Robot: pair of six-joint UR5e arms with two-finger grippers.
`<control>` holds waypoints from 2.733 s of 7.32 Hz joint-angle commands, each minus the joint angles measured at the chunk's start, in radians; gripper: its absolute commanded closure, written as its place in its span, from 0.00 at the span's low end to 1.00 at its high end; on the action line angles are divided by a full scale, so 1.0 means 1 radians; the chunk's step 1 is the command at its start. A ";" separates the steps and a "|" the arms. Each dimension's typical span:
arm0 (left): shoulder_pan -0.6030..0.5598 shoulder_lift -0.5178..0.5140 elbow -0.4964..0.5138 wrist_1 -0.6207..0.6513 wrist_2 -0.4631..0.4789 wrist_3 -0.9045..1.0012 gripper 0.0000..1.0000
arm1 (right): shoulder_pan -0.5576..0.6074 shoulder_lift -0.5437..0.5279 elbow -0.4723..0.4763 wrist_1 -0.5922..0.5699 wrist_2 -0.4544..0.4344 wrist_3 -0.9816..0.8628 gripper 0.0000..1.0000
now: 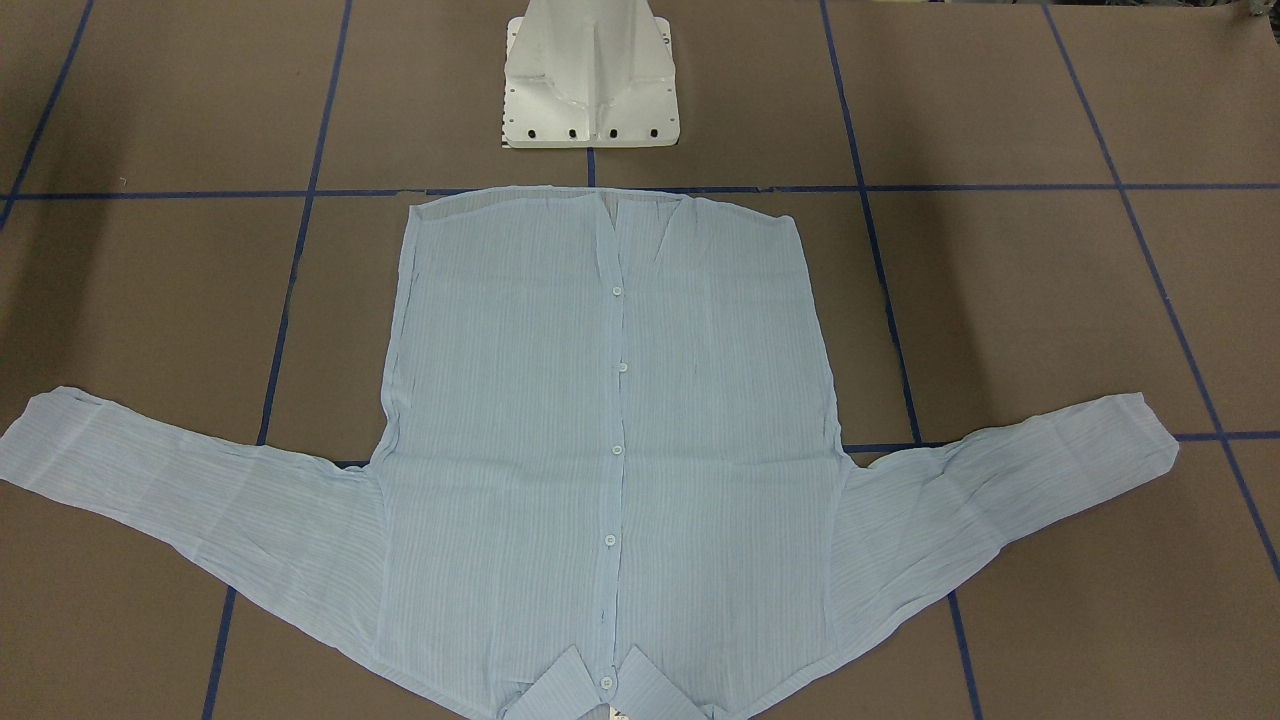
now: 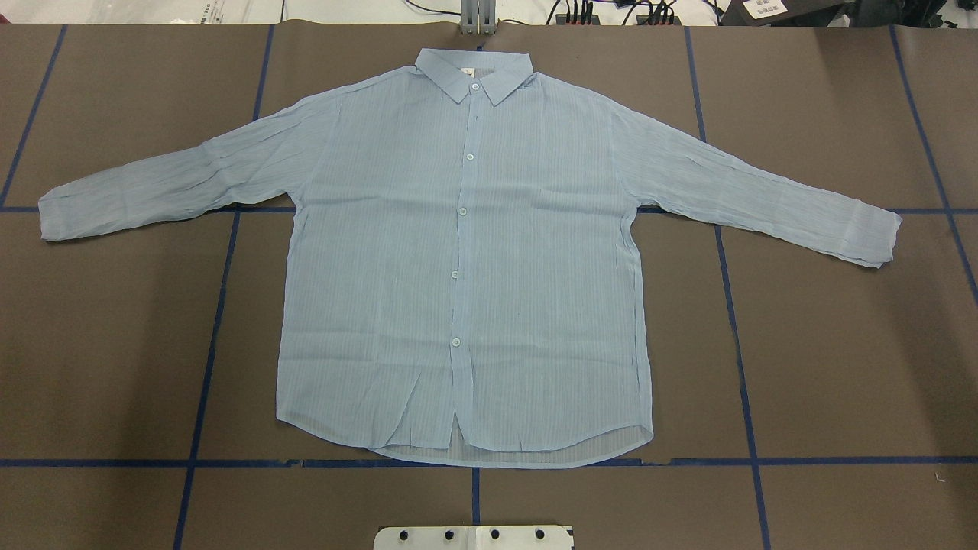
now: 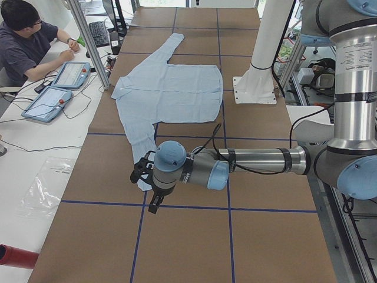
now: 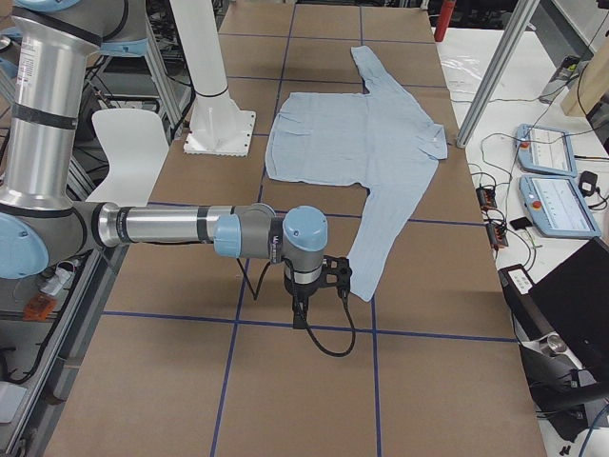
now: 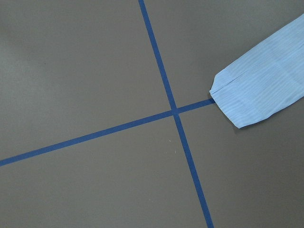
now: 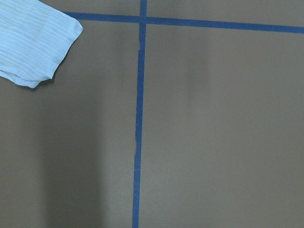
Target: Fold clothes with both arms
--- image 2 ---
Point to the grey aluminium frame post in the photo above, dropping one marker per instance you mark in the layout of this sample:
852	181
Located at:
478	17

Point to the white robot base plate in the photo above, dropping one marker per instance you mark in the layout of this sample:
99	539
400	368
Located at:
475	537

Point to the black box with white label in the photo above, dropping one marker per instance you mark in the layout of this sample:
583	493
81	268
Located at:
766	13

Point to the light blue button-up shirt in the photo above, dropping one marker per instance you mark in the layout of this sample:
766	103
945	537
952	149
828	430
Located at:
463	287

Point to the black power strip with cables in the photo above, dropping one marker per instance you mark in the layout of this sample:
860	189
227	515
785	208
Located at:
621	13

